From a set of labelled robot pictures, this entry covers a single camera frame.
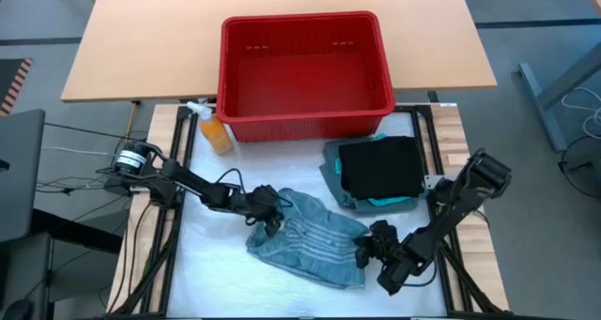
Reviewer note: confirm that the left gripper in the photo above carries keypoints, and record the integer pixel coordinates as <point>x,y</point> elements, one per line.
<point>265,207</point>

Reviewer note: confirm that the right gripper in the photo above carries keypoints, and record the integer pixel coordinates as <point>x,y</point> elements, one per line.
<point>396,259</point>

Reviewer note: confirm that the grey striped shirt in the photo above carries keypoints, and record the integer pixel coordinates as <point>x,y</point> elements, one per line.
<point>310,245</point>

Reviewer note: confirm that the turquoise garment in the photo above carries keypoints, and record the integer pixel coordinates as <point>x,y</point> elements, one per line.
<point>387,201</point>

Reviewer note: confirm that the grey-green pants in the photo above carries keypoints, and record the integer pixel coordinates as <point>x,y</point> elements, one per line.
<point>333,184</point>

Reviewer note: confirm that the black garment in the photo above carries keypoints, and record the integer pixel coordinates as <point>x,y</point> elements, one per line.
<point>380,167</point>

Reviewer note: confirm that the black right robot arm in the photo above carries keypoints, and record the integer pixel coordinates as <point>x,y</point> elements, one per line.
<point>460,202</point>

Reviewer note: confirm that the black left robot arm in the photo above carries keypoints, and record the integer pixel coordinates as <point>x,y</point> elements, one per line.
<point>188,181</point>

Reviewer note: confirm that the red plastic laundry bin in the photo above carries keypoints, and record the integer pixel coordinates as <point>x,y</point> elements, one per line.
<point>305,76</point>

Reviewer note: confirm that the orange spray bottle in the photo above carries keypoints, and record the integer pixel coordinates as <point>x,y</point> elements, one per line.
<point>216,134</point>

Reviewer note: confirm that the grey metal desk leg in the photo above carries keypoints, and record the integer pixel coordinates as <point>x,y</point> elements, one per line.
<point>540,99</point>

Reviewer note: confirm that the black round stand base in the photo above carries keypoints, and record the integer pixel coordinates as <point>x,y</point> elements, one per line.
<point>582,167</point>

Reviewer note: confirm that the dark grey flat panel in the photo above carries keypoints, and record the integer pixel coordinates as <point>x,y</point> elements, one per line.
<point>19,179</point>

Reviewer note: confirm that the dark grey cabinet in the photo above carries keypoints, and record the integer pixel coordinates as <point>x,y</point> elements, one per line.
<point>23,273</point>

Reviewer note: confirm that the black hazard-striped floor mat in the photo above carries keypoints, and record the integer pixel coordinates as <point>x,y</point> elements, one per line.
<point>9,76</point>

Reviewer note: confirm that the black aluminium table frame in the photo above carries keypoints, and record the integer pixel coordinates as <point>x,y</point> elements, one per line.
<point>436,108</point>

